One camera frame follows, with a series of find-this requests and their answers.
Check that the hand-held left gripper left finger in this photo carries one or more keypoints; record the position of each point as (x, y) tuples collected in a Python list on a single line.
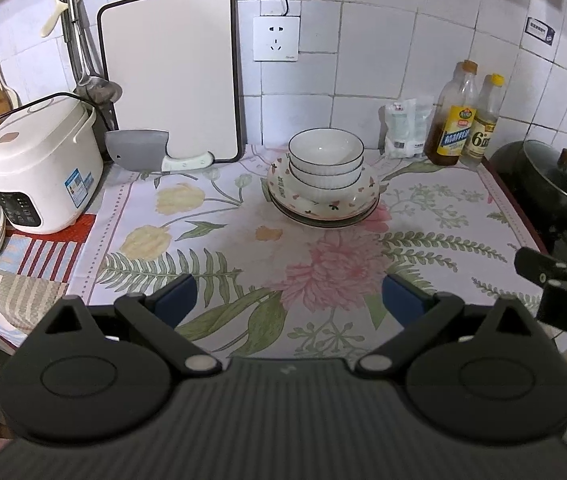
[(178, 294)]

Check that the white bunny print plate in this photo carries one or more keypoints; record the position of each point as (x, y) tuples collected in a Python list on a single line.
[(277, 180)]

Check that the white cutting board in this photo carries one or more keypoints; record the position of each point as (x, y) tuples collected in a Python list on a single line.
[(168, 70)]

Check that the striped cloth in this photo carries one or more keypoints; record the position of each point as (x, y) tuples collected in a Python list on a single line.
[(38, 260)]

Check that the floral tablecloth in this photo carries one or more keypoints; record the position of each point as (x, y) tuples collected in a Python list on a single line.
[(243, 230)]

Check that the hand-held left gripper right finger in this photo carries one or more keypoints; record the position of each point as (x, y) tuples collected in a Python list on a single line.
[(403, 295)]

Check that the white wall socket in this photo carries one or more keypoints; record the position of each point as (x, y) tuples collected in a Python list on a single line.
[(276, 37)]

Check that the clear plastic bag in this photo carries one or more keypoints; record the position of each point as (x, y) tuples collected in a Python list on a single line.
[(406, 127)]

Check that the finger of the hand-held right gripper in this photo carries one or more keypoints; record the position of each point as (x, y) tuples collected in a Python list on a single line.
[(531, 262)]

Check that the black wok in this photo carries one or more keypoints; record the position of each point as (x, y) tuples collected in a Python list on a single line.
[(513, 175)]

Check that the cooking oil bottle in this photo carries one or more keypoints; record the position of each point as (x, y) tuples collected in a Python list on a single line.
[(453, 130)]

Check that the glass wok lid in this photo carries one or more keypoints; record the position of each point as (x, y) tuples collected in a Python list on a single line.
[(553, 175)]

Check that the white bowl with dark rim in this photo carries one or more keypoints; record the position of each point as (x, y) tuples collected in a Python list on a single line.
[(326, 178), (326, 150), (326, 194)]

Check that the white rice paddle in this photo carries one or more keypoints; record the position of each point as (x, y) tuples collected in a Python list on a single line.
[(53, 15)]

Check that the wall sticker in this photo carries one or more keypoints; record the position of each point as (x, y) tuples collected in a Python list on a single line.
[(541, 31)]

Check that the metal ladle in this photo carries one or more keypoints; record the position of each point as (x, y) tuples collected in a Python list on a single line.
[(98, 90)]

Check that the clear vinegar bottle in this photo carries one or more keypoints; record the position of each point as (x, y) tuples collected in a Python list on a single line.
[(483, 135)]

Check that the white rice cooker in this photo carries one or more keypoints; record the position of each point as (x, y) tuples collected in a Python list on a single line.
[(38, 170)]

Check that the large white plate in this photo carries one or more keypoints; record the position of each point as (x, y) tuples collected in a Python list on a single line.
[(283, 209)]

